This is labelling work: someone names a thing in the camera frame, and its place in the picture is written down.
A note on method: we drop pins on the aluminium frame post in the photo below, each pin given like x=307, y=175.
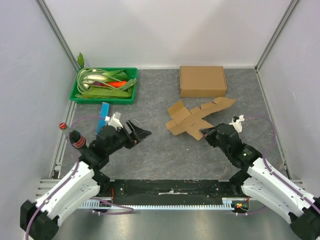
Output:
x=43, y=7
x=293, y=4

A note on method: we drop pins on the orange toy carrot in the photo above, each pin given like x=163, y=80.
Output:
x=117, y=84

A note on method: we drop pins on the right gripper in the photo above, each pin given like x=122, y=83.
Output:
x=210, y=135

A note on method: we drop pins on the dark soda bottle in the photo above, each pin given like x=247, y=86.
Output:
x=77, y=140

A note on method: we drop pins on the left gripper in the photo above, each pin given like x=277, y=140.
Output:
x=137, y=134

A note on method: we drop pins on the slotted cable duct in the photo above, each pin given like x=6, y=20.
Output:
x=227, y=205

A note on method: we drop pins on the green asparagus bundle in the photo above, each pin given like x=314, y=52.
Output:
x=128, y=84

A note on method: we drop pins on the white toy radish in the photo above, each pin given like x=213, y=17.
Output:
x=93, y=78

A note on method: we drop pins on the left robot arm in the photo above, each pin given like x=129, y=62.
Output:
x=42, y=218

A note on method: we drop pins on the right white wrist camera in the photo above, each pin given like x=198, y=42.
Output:
x=237, y=122

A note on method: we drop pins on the green plastic tray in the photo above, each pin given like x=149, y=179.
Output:
x=131, y=72

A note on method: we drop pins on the large cardboard box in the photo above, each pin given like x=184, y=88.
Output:
x=202, y=82

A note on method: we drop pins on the right aluminium frame post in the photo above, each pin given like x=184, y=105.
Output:
x=293, y=4

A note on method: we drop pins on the green lettuce leaf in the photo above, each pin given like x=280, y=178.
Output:
x=106, y=93

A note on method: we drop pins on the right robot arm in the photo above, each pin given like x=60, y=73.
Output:
x=263, y=182

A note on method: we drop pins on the green long beans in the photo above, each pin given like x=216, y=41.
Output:
x=85, y=72

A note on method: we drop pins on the small cardboard box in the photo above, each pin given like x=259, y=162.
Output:
x=192, y=121

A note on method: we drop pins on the blue rectangular box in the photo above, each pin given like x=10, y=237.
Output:
x=104, y=111

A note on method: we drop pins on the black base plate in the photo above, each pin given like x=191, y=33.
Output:
x=169, y=192

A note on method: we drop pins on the left aluminium frame post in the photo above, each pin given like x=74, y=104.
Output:
x=43, y=7

